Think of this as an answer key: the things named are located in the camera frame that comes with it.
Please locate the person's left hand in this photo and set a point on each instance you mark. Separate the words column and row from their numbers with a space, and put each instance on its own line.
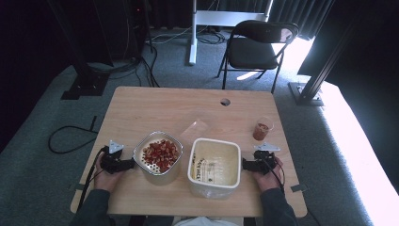
column 105, row 180

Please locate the clear plastic cup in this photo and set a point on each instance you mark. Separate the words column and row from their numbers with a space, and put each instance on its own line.
column 262, row 130

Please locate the grey tape piece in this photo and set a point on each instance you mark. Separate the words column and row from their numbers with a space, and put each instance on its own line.
column 78, row 187
column 298, row 188

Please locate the black metal post with base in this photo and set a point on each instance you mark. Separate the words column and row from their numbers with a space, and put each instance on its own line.
column 309, row 94

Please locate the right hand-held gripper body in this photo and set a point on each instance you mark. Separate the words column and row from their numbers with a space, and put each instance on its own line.
column 265, row 160

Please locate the black folding chair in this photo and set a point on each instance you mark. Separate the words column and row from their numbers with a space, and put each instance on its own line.
column 251, row 53

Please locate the white desk frame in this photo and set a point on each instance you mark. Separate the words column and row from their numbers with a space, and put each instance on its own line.
column 219, row 18

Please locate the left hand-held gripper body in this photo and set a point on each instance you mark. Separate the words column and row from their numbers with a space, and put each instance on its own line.
column 111, row 163

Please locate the black stand with base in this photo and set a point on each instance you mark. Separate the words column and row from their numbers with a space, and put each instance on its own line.
column 86, row 83

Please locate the white cloth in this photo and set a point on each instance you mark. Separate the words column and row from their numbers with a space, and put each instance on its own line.
column 204, row 221

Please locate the white square container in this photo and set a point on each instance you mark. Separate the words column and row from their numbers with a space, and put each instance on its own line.
column 216, row 163

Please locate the metal strainer bowl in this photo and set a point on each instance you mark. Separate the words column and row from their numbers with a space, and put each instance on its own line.
column 156, row 179

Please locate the clear plastic film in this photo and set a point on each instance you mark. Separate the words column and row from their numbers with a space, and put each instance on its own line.
column 194, row 132

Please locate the person's right hand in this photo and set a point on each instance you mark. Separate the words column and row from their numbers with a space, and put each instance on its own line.
column 266, row 180

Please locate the dark curtain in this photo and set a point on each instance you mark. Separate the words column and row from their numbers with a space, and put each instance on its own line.
column 301, row 15

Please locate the pile of red food pieces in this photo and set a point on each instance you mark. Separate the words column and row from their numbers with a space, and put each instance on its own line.
column 161, row 155

